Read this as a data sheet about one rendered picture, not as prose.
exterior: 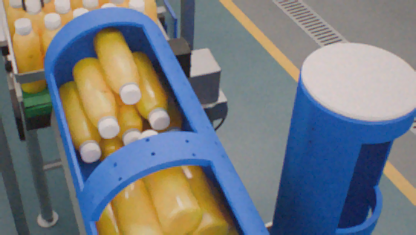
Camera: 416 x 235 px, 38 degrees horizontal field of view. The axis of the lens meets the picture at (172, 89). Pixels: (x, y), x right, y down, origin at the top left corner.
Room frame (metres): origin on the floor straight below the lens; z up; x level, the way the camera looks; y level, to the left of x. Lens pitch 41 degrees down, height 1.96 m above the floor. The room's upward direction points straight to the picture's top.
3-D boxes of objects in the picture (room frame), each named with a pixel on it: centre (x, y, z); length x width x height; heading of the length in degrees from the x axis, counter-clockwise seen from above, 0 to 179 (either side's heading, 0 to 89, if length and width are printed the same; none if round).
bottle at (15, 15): (1.35, 0.41, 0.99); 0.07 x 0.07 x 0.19
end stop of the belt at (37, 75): (1.24, 0.20, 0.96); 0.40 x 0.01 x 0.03; 108
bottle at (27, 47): (1.23, 0.37, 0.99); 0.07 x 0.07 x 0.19
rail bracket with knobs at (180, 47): (1.27, 0.00, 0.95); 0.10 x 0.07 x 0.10; 108
